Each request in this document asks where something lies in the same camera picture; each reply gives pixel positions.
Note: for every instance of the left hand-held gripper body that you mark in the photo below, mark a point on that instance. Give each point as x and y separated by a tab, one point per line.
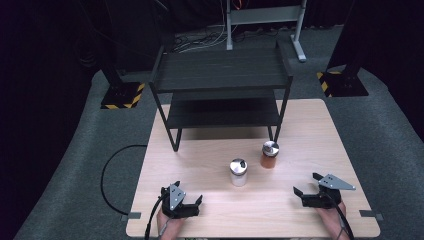
176	200

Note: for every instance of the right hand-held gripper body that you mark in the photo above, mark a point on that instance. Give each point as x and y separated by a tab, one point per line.
325	198

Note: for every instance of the orange spice jar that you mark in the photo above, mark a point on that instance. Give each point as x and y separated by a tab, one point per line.
268	160

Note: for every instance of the white powder jar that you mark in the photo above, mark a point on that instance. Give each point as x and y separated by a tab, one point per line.
238	175

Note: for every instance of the black two-tier shelf rack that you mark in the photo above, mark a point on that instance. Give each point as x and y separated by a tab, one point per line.
220	71

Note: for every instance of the person's right hand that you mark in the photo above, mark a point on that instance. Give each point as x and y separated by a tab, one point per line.
331	220

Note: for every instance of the person's left hand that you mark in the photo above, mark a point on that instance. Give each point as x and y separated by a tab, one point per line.
170	226

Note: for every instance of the black striped stand base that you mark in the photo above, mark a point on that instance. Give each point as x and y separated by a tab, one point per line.
343	85
121	96

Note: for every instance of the desk with grey metal frame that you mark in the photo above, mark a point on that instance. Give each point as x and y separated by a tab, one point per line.
263	14

